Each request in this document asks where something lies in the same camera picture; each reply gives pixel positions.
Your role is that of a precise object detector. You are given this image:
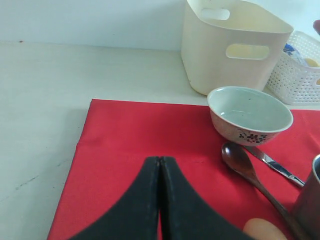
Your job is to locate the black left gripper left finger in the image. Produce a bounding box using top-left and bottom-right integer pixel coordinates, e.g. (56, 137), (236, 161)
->
(71, 156), (160, 240)

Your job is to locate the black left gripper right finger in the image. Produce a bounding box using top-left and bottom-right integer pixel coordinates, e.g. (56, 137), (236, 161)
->
(158, 156), (252, 240)

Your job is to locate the blue white milk carton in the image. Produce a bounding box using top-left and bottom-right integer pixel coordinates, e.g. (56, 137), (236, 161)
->
(283, 43), (307, 66)

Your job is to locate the yellow lemon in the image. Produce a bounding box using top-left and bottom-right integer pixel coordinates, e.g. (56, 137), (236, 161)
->
(304, 58), (320, 68)

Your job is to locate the red sausage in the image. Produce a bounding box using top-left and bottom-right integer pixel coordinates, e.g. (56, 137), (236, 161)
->
(313, 19), (320, 35)

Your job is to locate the brown egg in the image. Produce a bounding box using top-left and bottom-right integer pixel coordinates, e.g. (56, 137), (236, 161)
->
(243, 218), (287, 240)

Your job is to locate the dark wooden spoon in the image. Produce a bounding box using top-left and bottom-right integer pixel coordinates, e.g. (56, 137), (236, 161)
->
(221, 142), (311, 240)

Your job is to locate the metal table knife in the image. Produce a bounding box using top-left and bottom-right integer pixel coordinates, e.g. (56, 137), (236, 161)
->
(244, 146), (305, 188)

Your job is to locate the pale green ceramic bowl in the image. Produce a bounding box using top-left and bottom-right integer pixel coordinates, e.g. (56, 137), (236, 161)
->
(206, 86), (294, 147)

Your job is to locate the stainless steel cup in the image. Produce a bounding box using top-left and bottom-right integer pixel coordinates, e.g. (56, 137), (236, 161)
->
(292, 154), (320, 240)

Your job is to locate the white perforated plastic basket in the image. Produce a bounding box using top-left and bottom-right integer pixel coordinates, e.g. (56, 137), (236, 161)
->
(266, 31), (320, 105)

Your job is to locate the cream plastic tub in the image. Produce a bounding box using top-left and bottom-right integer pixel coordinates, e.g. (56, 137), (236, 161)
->
(180, 0), (294, 95)

